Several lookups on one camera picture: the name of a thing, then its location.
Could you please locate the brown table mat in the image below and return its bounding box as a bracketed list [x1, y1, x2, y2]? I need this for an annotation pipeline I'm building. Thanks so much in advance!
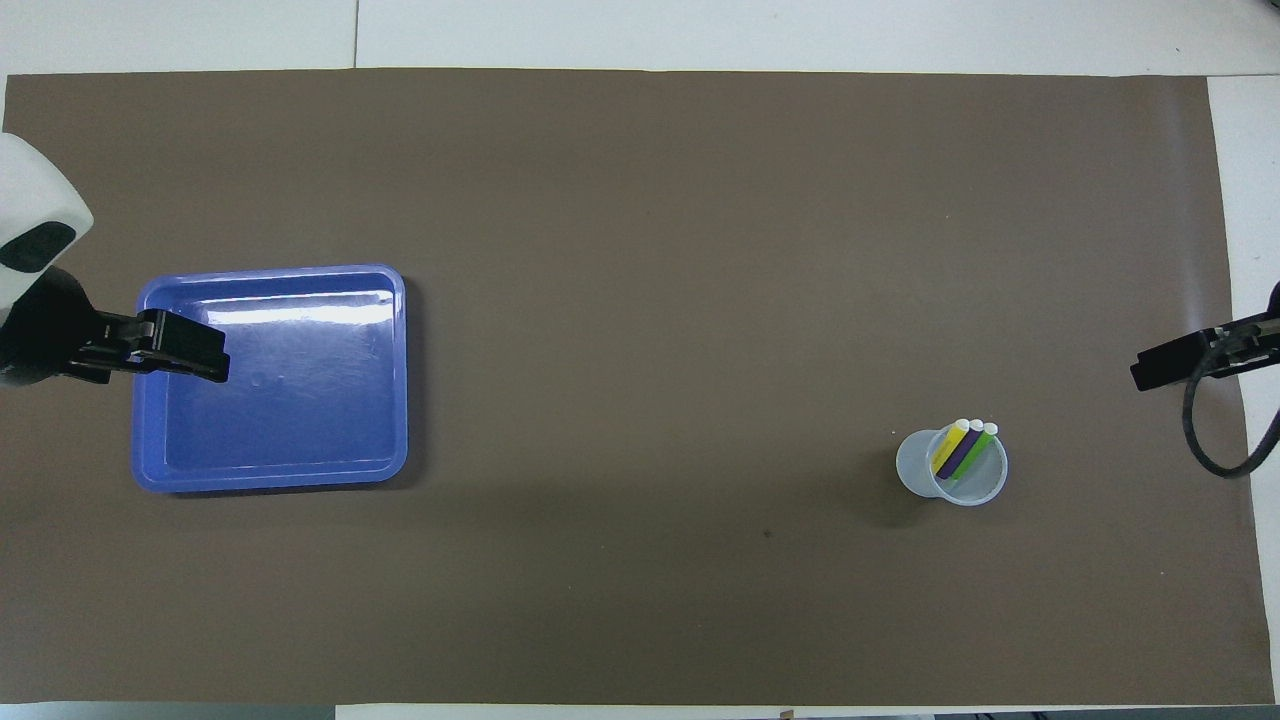
[0, 68, 1273, 707]

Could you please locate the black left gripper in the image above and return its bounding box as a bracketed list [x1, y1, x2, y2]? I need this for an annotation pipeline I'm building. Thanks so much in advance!
[0, 264, 232, 387]

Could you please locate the blue plastic tray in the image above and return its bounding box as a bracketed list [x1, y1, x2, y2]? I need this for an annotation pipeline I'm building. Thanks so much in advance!
[131, 264, 409, 495]

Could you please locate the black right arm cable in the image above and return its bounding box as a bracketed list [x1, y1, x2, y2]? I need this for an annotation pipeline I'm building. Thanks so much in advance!
[1182, 344, 1280, 480]

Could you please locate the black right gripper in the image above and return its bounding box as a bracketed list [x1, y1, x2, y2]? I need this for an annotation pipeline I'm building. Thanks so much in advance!
[1130, 281, 1280, 394]

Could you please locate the yellow pen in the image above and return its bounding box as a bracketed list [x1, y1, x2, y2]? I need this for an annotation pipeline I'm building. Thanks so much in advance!
[930, 418, 971, 477]

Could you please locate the translucent plastic cup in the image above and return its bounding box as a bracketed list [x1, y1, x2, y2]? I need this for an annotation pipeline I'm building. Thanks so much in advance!
[896, 420, 1009, 507]

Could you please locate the purple pen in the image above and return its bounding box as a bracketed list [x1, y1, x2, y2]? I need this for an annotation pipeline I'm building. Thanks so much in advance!
[938, 420, 986, 482]

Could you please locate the green pen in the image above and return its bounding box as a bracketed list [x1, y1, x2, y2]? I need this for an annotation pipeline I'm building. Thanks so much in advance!
[955, 422, 1000, 482]

